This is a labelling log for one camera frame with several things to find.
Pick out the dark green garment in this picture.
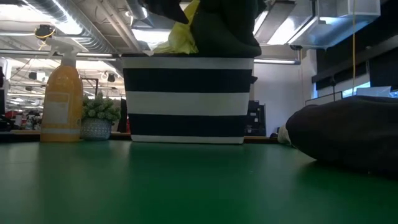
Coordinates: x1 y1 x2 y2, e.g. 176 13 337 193
141 0 267 59

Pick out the black garment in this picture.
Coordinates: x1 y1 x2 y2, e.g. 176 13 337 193
285 95 398 175

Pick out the navy white striped laundry basket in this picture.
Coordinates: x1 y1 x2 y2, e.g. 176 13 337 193
121 53 259 145

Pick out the black background cabinet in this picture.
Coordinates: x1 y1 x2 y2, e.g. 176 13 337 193
245 100 267 137

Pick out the yellow garment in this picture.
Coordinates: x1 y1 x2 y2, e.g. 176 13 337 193
152 0 201 55

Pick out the cream folded garment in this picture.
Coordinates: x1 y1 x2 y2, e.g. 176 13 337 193
277 124 292 146

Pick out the white tube light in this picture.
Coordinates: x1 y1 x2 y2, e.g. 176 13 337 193
253 58 302 65

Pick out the green succulent in grey pot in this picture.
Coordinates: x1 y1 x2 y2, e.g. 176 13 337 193
80 92 122 141

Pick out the white partition panel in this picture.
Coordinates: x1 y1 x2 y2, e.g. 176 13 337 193
305 91 343 107

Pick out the orange spray bottle white trigger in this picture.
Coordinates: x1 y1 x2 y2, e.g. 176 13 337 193
40 37 85 143

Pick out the white board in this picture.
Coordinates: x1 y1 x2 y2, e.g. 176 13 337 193
356 86 392 98

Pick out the round silver ventilation duct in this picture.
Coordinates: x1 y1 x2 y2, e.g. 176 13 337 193
126 0 155 27

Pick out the corrugated silver ventilation duct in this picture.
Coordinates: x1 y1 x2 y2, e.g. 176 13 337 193
26 0 116 54

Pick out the shiny metal duct hood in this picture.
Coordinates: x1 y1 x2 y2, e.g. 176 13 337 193
252 0 382 50

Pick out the black yellow ceiling cable reel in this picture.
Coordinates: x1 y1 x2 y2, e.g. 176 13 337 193
34 24 57 40

